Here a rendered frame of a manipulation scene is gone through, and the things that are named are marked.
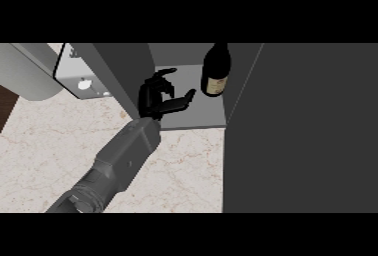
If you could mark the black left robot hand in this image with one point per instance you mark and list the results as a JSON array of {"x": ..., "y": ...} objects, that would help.
[{"x": 149, "y": 100}]

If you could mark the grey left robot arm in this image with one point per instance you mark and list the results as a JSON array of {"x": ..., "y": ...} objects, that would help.
[{"x": 128, "y": 150}]

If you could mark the grey cabinet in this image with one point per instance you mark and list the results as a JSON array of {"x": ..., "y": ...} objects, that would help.
[{"x": 192, "y": 113}]

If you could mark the dark wine bottle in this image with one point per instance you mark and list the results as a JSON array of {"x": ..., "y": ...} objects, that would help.
[{"x": 215, "y": 66}]

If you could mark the dark grey cabinet door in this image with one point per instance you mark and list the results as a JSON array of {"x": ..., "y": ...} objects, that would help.
[{"x": 304, "y": 133}]

